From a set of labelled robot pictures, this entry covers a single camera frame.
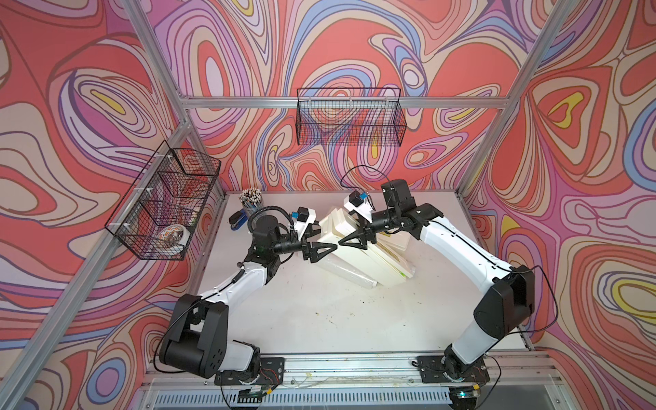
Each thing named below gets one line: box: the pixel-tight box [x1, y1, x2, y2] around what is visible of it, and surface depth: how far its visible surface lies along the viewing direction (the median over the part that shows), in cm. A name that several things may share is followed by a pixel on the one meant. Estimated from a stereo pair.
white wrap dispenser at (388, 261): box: [333, 230, 416, 288], surface depth 77 cm
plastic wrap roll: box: [316, 255, 379, 288], surface depth 88 cm
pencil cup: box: [238, 187, 264, 218], surface depth 96 cm
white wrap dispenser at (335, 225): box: [317, 207, 359, 246], surface depth 69 cm
